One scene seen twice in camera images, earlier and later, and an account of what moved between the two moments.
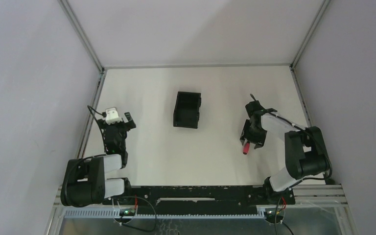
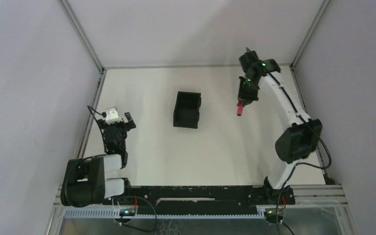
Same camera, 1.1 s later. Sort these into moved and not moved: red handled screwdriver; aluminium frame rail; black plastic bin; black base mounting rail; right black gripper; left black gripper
Moved: red handled screwdriver; right black gripper
Not moved: aluminium frame rail; black base mounting rail; black plastic bin; left black gripper
